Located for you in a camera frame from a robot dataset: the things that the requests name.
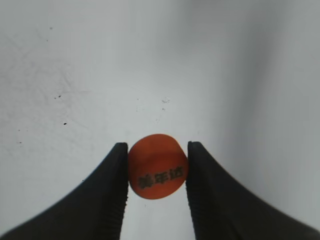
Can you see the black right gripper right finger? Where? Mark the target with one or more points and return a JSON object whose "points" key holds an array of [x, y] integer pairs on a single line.
{"points": [[223, 209]]}

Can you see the orange bottle cap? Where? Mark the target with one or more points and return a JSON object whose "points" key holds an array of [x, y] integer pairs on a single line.
{"points": [[157, 166]]}

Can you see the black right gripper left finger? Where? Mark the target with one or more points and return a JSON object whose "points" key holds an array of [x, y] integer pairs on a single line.
{"points": [[94, 210]]}

